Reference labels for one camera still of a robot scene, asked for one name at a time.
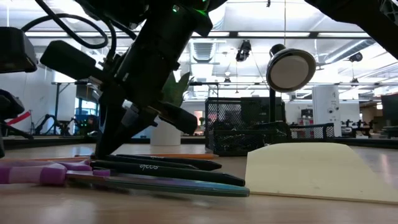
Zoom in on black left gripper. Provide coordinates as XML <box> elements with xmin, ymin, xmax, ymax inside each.
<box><xmin>0</xmin><ymin>27</ymin><xmax>38</xmax><ymax>125</ymax></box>

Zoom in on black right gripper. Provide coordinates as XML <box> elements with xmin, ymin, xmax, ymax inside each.
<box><xmin>40</xmin><ymin>4</ymin><xmax>214</xmax><ymax>159</ymax></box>

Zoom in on black pen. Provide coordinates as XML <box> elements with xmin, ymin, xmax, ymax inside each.
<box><xmin>104</xmin><ymin>155</ymin><xmax>200</xmax><ymax>170</ymax></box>
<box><xmin>116</xmin><ymin>154</ymin><xmax>222</xmax><ymax>172</ymax></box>
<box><xmin>89</xmin><ymin>159</ymin><xmax>246</xmax><ymax>187</ymax></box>

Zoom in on black mesh desk organizer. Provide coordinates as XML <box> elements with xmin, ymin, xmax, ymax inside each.
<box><xmin>204</xmin><ymin>96</ymin><xmax>335</xmax><ymax>157</ymax></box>

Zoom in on black background gantry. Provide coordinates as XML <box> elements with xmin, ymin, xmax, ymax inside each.
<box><xmin>51</xmin><ymin>80</ymin><xmax>105</xmax><ymax>136</ymax></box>

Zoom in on snake plant in white pot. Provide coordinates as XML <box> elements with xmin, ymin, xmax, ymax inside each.
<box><xmin>150</xmin><ymin>71</ymin><xmax>195</xmax><ymax>146</ymax></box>

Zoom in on black desk lamp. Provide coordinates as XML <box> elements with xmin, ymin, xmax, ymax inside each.
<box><xmin>266</xmin><ymin>43</ymin><xmax>317</xmax><ymax>125</ymax></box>

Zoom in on yellow sticky note pad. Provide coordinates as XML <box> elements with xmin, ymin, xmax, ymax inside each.
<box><xmin>244</xmin><ymin>142</ymin><xmax>398</xmax><ymax>205</ymax></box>

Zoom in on white pillar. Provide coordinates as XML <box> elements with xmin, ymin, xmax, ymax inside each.
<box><xmin>312</xmin><ymin>84</ymin><xmax>341</xmax><ymax>138</ymax></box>

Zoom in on black monitor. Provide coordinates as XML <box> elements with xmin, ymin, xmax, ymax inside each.
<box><xmin>381</xmin><ymin>93</ymin><xmax>398</xmax><ymax>127</ymax></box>

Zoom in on purple handled scissors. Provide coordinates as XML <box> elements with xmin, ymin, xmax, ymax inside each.
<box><xmin>0</xmin><ymin>158</ymin><xmax>251</xmax><ymax>198</ymax></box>

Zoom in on silver ceiling air duct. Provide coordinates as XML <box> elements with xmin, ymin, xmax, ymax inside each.
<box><xmin>189</xmin><ymin>40</ymin><xmax>218</xmax><ymax>63</ymax></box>

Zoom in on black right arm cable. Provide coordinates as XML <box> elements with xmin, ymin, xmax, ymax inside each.
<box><xmin>21</xmin><ymin>0</ymin><xmax>137</xmax><ymax>50</ymax></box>

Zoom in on black aluminium rig frame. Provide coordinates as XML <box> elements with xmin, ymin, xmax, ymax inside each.
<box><xmin>0</xmin><ymin>135</ymin><xmax>398</xmax><ymax>149</ymax></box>

